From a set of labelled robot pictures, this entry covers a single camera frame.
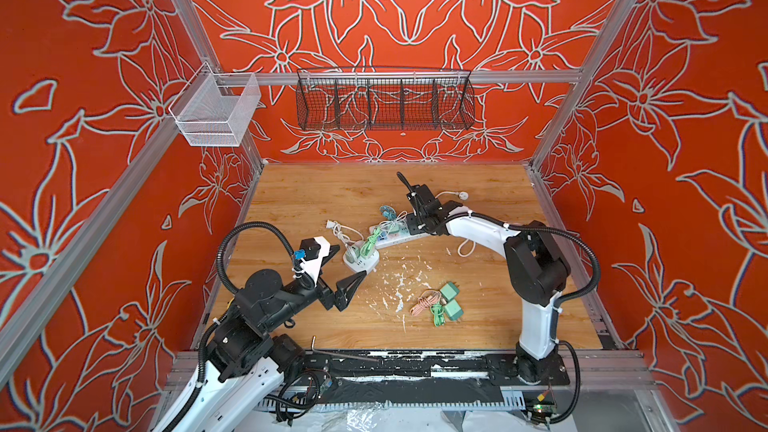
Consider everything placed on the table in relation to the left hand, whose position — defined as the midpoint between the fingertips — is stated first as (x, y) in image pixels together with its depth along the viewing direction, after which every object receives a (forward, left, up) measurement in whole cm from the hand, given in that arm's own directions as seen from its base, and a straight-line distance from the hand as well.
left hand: (350, 259), depth 61 cm
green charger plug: (+5, -26, -27) cm, 38 cm away
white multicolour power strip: (+23, -10, -25) cm, 35 cm away
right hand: (+26, -14, -24) cm, 38 cm away
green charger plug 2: (-1, -26, -26) cm, 37 cm away
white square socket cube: (+12, +2, -27) cm, 29 cm away
